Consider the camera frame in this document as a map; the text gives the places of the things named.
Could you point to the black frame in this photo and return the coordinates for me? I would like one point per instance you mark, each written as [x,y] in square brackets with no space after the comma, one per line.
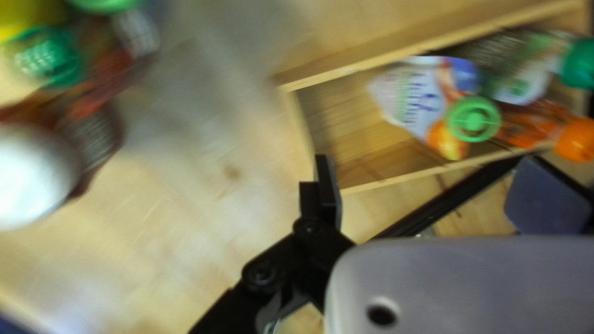
[445,202]

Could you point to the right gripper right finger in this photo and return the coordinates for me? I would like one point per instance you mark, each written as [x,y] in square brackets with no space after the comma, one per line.
[547,204]

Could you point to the yellow mustard bottle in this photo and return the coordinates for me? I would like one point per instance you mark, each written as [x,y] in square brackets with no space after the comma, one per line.
[18,18]

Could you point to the rectangular wooden box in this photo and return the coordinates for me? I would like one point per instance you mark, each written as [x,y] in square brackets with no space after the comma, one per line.
[325,120]

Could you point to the red pouch green cap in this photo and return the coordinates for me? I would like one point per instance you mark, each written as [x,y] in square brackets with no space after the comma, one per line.
[41,58]

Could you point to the orange cap baby food pouch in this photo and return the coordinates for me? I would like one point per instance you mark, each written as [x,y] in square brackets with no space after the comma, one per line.
[575,139]

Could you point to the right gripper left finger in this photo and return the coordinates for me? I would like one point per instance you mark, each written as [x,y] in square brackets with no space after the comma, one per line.
[320,204]

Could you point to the brown sauce bottle white cap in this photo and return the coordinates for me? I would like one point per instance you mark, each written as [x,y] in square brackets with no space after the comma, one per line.
[32,176]

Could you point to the white blue pouch green cap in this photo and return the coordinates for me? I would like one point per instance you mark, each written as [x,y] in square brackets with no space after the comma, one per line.
[413,97]

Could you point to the green cap baby food pouch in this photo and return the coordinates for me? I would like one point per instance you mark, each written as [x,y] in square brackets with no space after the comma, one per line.
[134,32]
[515,69]

